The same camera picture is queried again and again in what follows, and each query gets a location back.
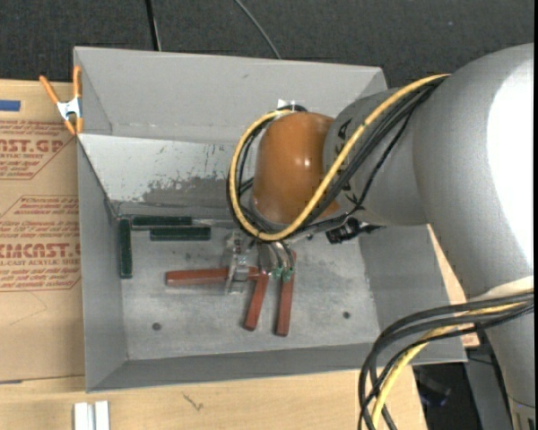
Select grey metal bin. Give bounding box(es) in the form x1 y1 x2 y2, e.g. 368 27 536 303
73 46 468 394

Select brown cardboard board, red print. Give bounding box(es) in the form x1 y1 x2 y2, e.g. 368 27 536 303
0 77 87 387

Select dark green flat block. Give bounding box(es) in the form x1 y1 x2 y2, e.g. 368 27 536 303
117 218 134 280
149 226 213 243

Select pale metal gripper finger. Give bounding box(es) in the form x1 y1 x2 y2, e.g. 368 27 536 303
224 260 252 296
226 231 252 263

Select red-brown flat block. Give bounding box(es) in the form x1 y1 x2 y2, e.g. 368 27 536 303
242 271 270 332
164 265 271 288
273 250 298 338

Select black cylinder on white bracket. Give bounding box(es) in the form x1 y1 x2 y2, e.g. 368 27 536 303
325 216 383 245

